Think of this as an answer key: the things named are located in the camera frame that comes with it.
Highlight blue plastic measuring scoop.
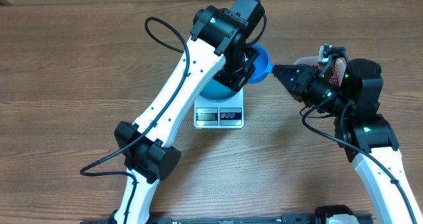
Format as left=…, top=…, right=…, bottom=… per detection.
left=248, top=45, right=273, bottom=84

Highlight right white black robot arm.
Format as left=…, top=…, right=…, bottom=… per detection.
left=272, top=59, right=422, bottom=223

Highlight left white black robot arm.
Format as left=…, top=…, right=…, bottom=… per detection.
left=108, top=0, right=265, bottom=223

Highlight teal metal bowl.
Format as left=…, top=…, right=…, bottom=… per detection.
left=200, top=79, right=237, bottom=101

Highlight white digital kitchen scale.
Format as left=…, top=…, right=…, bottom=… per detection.
left=194, top=89, right=245, bottom=129

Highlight red adzuki beans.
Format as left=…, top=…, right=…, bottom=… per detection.
left=321, top=63, right=345, bottom=86

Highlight clear plastic container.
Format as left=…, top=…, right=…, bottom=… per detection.
left=293, top=56, right=346, bottom=70

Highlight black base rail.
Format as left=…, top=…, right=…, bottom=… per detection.
left=81, top=204, right=374, bottom=224

